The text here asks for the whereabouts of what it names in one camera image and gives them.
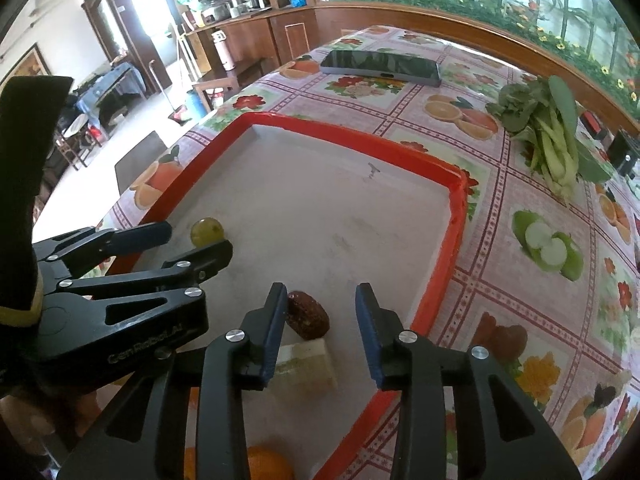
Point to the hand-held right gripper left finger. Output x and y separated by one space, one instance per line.
270 340

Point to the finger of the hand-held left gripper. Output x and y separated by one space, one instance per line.
210 257
145 235

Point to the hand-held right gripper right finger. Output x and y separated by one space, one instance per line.
370 340

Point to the green grape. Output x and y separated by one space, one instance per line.
206 231

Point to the dark red date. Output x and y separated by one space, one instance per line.
310 317

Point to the red rimmed white tray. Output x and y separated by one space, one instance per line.
310 200

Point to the orange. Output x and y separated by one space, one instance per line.
267 464
189 462

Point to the person's left hand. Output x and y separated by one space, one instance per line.
60 415

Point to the dark chair back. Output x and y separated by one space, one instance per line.
140 160

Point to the table with blue cloth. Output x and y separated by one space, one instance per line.
112 85

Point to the blue bucket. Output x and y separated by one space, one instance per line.
197 105

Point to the fruit print tablecloth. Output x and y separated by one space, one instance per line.
500 260

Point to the broom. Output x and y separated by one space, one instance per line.
175 80

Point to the wooden stool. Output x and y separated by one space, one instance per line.
215 90

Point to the pink water bottle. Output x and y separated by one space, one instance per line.
222 50

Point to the wooden cabinet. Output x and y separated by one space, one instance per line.
260 45

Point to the rice cooker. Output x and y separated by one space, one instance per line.
216 10

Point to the green plastic bag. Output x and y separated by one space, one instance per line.
187 0

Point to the dark blue smartphone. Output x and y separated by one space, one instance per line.
380 67

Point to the green leafy vegetable bunch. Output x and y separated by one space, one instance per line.
547 130

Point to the red and black box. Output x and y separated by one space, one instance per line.
592 125

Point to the framed wall picture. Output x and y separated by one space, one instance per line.
22 67

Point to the wooden door frame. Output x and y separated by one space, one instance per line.
135 20

